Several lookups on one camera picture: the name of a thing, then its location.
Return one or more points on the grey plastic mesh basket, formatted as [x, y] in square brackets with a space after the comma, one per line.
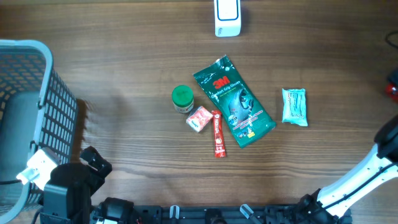
[37, 110]

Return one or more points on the green 3M gloves packet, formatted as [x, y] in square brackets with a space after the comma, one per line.
[247, 119]

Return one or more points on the light blue wipes packet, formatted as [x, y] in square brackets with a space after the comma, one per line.
[295, 108]

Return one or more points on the small red white packet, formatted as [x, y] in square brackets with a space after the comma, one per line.
[199, 118]

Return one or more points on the white barcode scanner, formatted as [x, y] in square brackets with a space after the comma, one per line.
[227, 18]

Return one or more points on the green lid Knorr jar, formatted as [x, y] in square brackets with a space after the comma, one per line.
[183, 98]

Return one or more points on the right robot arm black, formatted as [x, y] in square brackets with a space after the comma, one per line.
[330, 203]

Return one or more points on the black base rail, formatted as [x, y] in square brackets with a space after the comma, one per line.
[272, 214]

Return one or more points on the red yellow sauce bottle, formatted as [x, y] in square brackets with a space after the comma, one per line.
[391, 91]

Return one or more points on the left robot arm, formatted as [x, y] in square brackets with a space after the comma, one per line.
[67, 195]

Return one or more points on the red stick packet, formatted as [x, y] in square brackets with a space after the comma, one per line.
[220, 150]

